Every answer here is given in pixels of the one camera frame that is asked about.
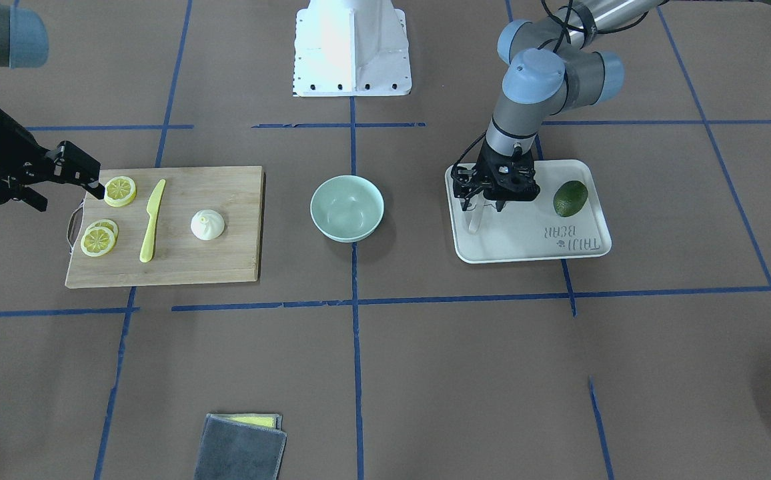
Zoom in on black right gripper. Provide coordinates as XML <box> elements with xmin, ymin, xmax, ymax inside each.
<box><xmin>0</xmin><ymin>109</ymin><xmax>105</xmax><ymax>212</ymax></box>

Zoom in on yellow plastic knife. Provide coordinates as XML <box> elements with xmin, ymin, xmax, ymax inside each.
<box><xmin>139</xmin><ymin>179</ymin><xmax>166</xmax><ymax>263</ymax></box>

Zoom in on yellow lemon slice back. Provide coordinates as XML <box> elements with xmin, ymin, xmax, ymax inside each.
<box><xmin>87</xmin><ymin>219</ymin><xmax>119</xmax><ymax>237</ymax></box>

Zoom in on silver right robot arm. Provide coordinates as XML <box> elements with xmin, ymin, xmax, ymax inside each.
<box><xmin>0</xmin><ymin>3</ymin><xmax>106</xmax><ymax>212</ymax></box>

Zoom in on yellow sponge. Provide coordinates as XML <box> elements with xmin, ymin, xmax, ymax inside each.
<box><xmin>225</xmin><ymin>413</ymin><xmax>282</xmax><ymax>429</ymax></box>

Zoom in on white plastic tray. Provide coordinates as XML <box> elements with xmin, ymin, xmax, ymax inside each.
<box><xmin>446</xmin><ymin>160</ymin><xmax>612</xmax><ymax>264</ymax></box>

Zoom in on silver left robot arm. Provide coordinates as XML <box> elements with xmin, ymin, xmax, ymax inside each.
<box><xmin>450</xmin><ymin>1</ymin><xmax>659</xmax><ymax>211</ymax></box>

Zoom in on mint green bowl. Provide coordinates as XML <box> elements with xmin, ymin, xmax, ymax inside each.
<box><xmin>309</xmin><ymin>175</ymin><xmax>385</xmax><ymax>243</ymax></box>

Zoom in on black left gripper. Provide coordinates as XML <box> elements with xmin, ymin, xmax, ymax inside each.
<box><xmin>452</xmin><ymin>141</ymin><xmax>539</xmax><ymax>213</ymax></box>

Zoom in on bamboo cutting board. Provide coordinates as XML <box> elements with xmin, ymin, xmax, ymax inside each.
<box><xmin>65</xmin><ymin>166</ymin><xmax>265</xmax><ymax>289</ymax></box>

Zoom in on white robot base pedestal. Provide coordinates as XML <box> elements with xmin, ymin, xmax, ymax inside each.
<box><xmin>292</xmin><ymin>1</ymin><xmax>413</xmax><ymax>97</ymax></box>

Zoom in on white steamed bun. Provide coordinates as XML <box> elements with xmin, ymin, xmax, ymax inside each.
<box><xmin>190</xmin><ymin>209</ymin><xmax>226</xmax><ymax>242</ymax></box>

